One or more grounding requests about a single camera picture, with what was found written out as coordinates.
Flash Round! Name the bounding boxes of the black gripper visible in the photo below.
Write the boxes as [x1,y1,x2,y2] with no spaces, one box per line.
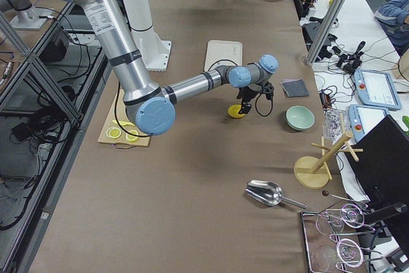
[236,84,262,114]

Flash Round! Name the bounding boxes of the yellow lemon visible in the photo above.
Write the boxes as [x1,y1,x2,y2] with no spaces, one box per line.
[228,104,245,119]

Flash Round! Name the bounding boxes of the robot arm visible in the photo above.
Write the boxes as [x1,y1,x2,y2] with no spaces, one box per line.
[71,0,279,137]

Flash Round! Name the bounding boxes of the cream rabbit tray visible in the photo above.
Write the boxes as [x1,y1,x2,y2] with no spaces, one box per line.
[204,40,243,71]

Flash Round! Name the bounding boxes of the grey folded cloth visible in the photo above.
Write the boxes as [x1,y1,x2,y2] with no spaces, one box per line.
[281,79,309,98]

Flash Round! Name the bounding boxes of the mint green bowl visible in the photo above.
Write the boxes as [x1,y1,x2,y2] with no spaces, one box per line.
[286,105,315,131]

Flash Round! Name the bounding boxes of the metal scoop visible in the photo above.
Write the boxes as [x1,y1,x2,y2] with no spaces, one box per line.
[245,180,307,209]

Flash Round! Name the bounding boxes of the wooden mug tree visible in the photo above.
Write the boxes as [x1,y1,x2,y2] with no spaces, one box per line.
[293,114,364,189]

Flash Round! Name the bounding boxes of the blue teach pendant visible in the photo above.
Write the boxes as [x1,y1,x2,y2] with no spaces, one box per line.
[353,68,402,111]
[348,104,390,142]

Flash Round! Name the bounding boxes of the lemon slice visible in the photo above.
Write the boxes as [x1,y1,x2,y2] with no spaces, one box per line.
[125,130,139,143]
[105,127,122,139]

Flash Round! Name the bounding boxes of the yellow plastic knife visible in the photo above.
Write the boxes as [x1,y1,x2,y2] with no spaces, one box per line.
[112,120,135,127]

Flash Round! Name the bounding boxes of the wooden cutting board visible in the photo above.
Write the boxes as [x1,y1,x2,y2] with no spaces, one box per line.
[98,89,150,149]

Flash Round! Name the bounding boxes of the black monitor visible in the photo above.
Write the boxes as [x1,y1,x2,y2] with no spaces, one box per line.
[349,115,408,205]

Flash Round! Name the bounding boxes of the person in dark jacket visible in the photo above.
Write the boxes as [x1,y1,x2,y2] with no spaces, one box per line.
[374,0,408,56]

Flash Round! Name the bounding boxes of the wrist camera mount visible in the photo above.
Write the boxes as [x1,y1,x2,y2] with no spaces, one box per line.
[260,82,274,101]

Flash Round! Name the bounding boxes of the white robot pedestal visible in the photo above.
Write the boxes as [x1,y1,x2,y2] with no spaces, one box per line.
[123,0,172,72]

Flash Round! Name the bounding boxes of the aluminium frame post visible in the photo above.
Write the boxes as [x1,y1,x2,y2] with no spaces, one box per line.
[305,0,345,66]

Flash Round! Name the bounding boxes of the wire glass rack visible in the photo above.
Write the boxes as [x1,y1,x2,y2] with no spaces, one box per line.
[300,203,383,272]

